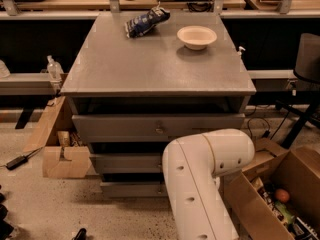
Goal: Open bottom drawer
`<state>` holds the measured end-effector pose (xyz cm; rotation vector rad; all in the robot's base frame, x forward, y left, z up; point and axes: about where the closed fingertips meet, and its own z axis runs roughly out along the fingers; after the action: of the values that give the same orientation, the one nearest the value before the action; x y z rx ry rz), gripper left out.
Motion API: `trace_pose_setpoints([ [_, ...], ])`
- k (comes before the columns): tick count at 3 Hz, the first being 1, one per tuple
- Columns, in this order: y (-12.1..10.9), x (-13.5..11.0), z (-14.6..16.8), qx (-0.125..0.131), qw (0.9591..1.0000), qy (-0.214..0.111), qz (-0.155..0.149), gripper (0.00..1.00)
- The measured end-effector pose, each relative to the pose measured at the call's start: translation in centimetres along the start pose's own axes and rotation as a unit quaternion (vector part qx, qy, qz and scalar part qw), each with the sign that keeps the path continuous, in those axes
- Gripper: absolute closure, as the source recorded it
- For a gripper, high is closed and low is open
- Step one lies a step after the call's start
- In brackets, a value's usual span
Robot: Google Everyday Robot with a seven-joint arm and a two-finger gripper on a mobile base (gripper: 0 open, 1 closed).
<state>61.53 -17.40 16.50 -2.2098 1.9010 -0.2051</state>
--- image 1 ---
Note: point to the clear plastic bottle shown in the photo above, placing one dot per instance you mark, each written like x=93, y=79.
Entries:
x=54, y=68

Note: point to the green snack packet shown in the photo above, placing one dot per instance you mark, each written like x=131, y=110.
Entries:
x=288, y=217

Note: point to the cardboard box right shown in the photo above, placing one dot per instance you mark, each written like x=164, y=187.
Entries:
x=295, y=170

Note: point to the grey drawer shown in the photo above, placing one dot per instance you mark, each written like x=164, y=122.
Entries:
x=150, y=128
x=126, y=163
x=133, y=189

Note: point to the blue chip bag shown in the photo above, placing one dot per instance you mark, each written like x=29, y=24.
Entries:
x=142, y=24

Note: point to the black power adapter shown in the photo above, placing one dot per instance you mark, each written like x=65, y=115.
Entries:
x=15, y=163

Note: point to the cardboard box left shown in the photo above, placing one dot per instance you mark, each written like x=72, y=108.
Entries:
x=63, y=154

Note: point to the grey top drawer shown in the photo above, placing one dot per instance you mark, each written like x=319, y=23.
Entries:
x=150, y=128

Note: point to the small pump bottle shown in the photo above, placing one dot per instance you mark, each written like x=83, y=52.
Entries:
x=241, y=51

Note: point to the black object floor bottom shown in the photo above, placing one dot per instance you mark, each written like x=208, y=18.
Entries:
x=81, y=235

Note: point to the red apple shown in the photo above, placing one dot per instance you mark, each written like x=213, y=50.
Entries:
x=282, y=195

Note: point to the grey drawer cabinet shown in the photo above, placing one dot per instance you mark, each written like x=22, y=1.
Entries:
x=154, y=74

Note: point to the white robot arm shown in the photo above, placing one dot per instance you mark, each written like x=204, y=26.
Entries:
x=192, y=167

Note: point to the grey bottom drawer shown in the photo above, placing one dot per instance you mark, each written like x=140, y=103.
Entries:
x=133, y=189

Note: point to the grey middle drawer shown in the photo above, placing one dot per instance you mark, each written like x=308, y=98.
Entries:
x=126, y=163

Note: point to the black office chair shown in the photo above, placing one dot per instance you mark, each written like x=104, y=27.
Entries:
x=307, y=68

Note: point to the white paper bowl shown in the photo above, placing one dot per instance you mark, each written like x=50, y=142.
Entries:
x=196, y=37

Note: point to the cardboard box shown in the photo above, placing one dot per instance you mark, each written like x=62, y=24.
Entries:
x=295, y=170
x=63, y=154

